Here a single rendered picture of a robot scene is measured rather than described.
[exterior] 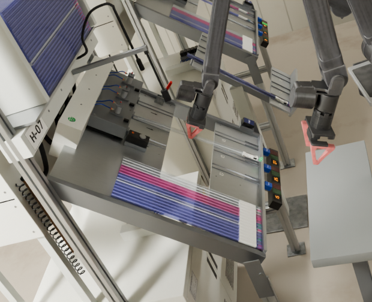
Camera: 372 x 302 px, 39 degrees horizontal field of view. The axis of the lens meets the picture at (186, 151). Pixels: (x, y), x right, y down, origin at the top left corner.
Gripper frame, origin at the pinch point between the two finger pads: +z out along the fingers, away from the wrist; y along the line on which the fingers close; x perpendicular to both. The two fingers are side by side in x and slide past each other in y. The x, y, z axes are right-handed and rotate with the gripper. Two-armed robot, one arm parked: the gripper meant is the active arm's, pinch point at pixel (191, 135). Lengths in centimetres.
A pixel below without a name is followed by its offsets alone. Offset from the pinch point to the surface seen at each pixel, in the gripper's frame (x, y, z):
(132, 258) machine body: -9, 25, 46
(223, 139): 13.8, -8.0, 3.1
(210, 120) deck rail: 7.7, -19.1, 2.6
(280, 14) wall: 73, -287, 39
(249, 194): 24.7, 19.8, 4.7
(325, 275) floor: 80, -3, 56
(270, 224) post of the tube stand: 61, -44, 70
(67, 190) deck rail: -35, 48, -1
